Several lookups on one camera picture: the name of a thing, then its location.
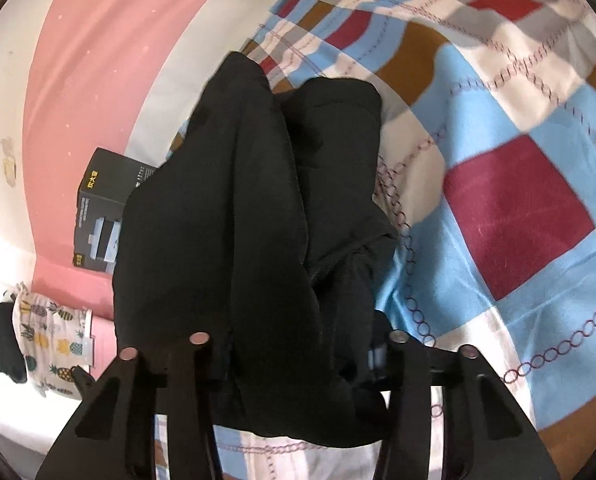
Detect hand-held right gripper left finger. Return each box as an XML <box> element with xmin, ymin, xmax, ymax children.
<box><xmin>35</xmin><ymin>331</ymin><xmax>223</xmax><ymax>480</ymax></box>

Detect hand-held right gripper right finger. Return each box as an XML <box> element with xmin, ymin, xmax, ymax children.
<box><xmin>370</xmin><ymin>329</ymin><xmax>561</xmax><ymax>480</ymax></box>

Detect black long coat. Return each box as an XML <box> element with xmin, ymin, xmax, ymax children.
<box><xmin>112</xmin><ymin>51</ymin><xmax>399</xmax><ymax>445</ymax></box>

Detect pineapple print cloth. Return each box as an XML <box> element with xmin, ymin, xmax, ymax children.
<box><xmin>12</xmin><ymin>282</ymin><xmax>94</xmax><ymax>398</ymax></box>

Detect black appliance carton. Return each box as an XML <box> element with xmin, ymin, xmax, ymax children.
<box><xmin>72</xmin><ymin>147</ymin><xmax>157</xmax><ymax>275</ymax></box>

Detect black cloth bundle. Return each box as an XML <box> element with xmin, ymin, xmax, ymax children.
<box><xmin>0</xmin><ymin>301</ymin><xmax>29</xmax><ymax>385</ymax></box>

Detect checkered bed quilt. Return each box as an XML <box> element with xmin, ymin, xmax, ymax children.
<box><xmin>150</xmin><ymin>0</ymin><xmax>596</xmax><ymax>480</ymax></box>

